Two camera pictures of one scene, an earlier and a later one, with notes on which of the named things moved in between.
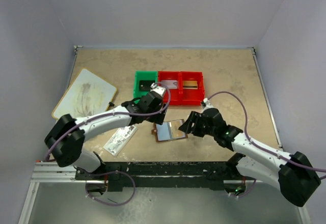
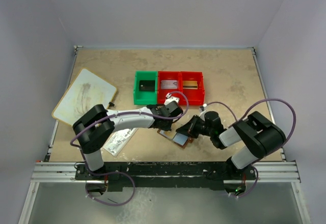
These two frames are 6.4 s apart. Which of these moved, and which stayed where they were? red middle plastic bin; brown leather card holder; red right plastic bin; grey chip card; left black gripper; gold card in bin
Moved: left black gripper; brown leather card holder
Stayed: red right plastic bin; grey chip card; gold card in bin; red middle plastic bin
